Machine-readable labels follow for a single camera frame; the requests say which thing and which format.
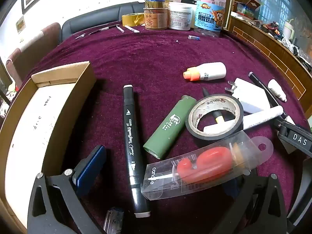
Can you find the dark slim pen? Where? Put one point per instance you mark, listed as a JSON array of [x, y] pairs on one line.
[[102, 30]]

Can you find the black yellow pen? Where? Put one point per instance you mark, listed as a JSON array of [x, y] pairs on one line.
[[217, 115]]

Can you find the wooden display counter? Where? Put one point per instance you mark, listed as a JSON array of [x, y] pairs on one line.
[[268, 46]]

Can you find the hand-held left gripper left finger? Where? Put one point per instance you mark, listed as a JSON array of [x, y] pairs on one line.
[[89, 173]]

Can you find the black art marker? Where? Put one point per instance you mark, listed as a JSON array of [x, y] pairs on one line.
[[129, 139]]

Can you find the colourful cardboard boxes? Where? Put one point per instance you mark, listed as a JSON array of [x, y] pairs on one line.
[[246, 8]]

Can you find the cardboard box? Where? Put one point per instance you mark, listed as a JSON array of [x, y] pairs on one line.
[[31, 126]]

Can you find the white plastic jar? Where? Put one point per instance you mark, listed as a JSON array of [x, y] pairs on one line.
[[180, 17]]

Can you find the black leather sofa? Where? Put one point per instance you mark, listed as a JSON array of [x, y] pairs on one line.
[[92, 19]]

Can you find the small white tube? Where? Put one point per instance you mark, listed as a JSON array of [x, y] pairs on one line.
[[276, 90]]

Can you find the small wall plate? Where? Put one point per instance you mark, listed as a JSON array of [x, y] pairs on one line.
[[20, 24]]

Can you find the red black toy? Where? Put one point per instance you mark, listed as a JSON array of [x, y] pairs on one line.
[[273, 29]]

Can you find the white marker pen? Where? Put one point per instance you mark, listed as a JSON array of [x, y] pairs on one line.
[[131, 28]]

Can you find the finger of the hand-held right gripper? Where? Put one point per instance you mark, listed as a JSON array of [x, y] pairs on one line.
[[284, 129]]

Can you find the long white stick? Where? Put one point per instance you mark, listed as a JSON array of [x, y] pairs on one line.
[[263, 118]]

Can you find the white glue bottle orange cap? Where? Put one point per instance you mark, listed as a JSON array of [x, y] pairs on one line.
[[212, 72]]

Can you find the gold foil packet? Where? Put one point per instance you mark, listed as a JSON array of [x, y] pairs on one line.
[[151, 4]]

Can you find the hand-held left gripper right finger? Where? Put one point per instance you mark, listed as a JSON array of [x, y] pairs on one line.
[[258, 199]]

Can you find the black tape roll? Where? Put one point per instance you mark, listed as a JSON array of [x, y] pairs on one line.
[[190, 126]]

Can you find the small blue white cartridge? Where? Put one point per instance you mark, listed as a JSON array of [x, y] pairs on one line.
[[193, 37]]

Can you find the brown labelled jar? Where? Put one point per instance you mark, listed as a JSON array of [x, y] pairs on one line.
[[156, 20]]

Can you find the white kettle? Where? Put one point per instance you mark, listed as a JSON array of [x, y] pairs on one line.
[[289, 30]]

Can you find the white charger plug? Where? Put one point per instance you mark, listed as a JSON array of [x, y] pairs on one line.
[[251, 95]]

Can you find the brown upholstered chair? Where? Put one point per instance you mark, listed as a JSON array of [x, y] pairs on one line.
[[31, 53]]

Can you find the clear red candle package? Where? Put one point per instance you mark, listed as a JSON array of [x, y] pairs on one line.
[[204, 165]]

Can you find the yellow tape roll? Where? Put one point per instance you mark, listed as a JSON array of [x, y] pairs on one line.
[[136, 19]]

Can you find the metal clip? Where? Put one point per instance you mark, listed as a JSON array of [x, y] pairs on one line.
[[80, 36]]

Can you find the green lighter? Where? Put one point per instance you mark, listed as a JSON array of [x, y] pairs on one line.
[[168, 126]]

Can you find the clear jar blue label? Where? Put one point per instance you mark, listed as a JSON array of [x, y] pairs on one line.
[[209, 14]]

